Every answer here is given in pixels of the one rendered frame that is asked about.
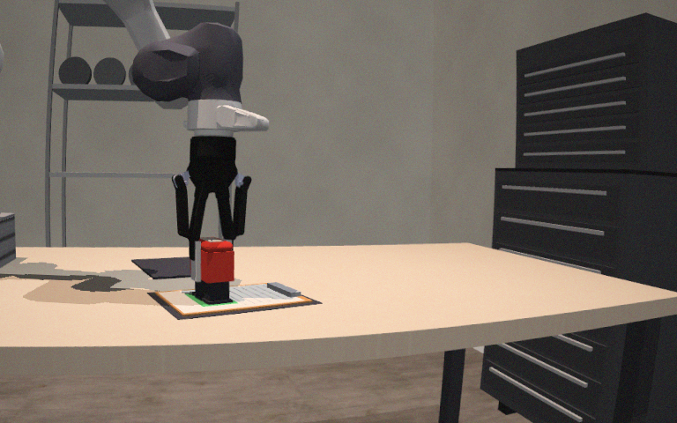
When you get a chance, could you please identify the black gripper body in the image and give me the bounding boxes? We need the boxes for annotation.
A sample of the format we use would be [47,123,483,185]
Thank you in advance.
[187,136,238,193]

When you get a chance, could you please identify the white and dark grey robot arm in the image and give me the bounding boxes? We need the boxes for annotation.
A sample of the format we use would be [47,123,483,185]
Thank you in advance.
[103,0,269,137]

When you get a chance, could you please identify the red and black self-inking stamp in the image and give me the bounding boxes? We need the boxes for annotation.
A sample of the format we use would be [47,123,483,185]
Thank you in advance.
[192,237,234,305]

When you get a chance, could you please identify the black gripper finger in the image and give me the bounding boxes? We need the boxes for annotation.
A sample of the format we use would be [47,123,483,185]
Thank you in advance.
[172,170,212,282]
[215,172,251,245]

